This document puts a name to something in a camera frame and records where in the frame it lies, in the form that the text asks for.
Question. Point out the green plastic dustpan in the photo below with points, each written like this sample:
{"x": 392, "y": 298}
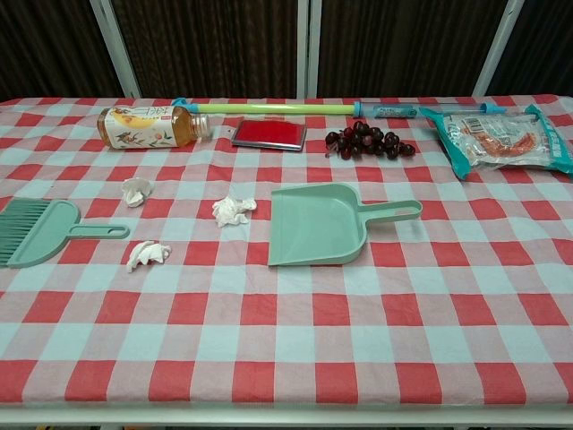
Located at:
{"x": 313, "y": 224}

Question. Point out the white paper scrap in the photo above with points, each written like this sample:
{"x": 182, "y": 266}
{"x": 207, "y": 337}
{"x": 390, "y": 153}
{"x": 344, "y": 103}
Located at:
{"x": 232, "y": 211}
{"x": 135, "y": 192}
{"x": 145, "y": 255}

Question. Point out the green hand broom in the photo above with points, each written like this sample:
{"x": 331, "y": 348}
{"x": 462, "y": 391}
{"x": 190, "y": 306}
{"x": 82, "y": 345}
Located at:
{"x": 49, "y": 233}

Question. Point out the red ink pad tin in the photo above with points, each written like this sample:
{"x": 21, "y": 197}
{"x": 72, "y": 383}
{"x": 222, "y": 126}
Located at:
{"x": 268, "y": 133}

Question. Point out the long blue-yellow stick toy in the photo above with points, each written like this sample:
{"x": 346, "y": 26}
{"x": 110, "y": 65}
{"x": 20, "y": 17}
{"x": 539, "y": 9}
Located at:
{"x": 277, "y": 109}

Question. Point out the dark red grape bunch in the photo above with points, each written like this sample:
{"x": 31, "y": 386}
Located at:
{"x": 365, "y": 141}

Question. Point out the red white checkered tablecloth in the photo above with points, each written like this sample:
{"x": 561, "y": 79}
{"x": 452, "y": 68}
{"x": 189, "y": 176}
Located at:
{"x": 286, "y": 336}

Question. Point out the amber tea bottle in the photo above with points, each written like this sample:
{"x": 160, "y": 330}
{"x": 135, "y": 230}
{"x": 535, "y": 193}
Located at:
{"x": 143, "y": 127}

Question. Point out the teal clear snack bag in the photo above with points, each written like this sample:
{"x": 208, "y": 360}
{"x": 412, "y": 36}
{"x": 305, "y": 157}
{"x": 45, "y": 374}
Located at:
{"x": 497, "y": 139}

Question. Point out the white partition post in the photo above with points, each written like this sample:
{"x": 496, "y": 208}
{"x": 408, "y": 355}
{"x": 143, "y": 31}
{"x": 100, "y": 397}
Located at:
{"x": 309, "y": 49}
{"x": 114, "y": 49}
{"x": 503, "y": 49}

